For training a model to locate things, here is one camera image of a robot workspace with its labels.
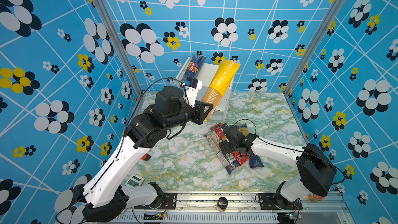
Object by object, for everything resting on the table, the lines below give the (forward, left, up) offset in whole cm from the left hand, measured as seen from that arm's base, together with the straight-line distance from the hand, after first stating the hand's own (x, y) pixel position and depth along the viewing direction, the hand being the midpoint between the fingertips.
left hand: (211, 104), depth 56 cm
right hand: (+5, -12, -40) cm, 41 cm away
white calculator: (-15, +38, -43) cm, 60 cm away
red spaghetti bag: (-4, -18, -41) cm, 45 cm away
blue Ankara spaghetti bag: (-6, -25, -40) cm, 48 cm away
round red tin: (-23, -49, -40) cm, 68 cm away
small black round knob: (-26, -5, -34) cm, 43 cm away
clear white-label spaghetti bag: (-6, -10, -40) cm, 42 cm away
